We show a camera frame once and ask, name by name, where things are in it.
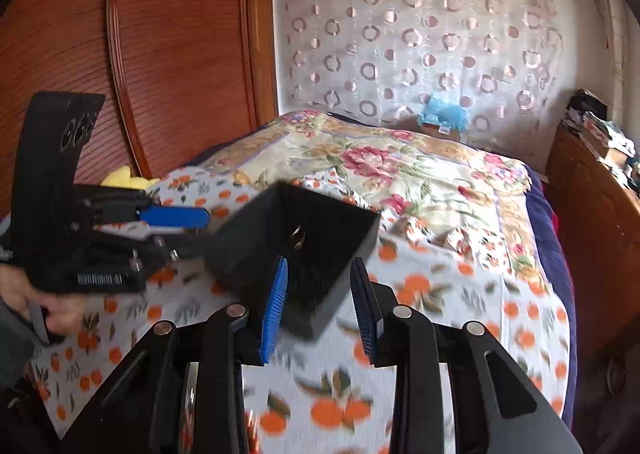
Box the wooden headboard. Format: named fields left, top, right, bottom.
left=0, top=0, right=279, bottom=221

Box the black jewelry box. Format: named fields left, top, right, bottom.
left=205, top=180, right=382, bottom=341

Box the stack of papers and books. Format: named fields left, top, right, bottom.
left=582, top=111, right=639, bottom=170

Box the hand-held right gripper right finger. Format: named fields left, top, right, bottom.
left=350, top=258, right=583, bottom=454

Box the yellow plush toy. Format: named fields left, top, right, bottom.
left=100, top=166, right=161, bottom=192

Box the dark blue bed sheet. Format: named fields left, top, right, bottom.
left=522, top=169, right=581, bottom=425

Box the long wooden cabinet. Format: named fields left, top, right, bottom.
left=545, top=126, right=640, bottom=385

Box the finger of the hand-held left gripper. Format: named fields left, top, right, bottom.
left=102, top=189, right=212, bottom=237
left=100, top=229, right=219, bottom=276

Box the blue plastic bag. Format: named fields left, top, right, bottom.
left=420, top=95, right=471, bottom=135

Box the circle pattern sheer curtain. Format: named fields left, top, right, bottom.
left=272, top=0, right=608, bottom=160

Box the small cardboard box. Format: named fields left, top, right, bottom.
left=400, top=116, right=463, bottom=142

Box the stack of dark clothes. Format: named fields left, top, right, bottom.
left=567, top=89, right=608, bottom=127

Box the orange fruit print cloth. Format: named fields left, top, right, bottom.
left=30, top=166, right=571, bottom=454

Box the person's left hand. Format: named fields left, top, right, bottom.
left=0, top=264, right=96, bottom=342

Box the floral blanket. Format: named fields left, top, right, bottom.
left=192, top=109, right=533, bottom=285

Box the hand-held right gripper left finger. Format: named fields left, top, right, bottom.
left=60, top=256, right=289, bottom=454

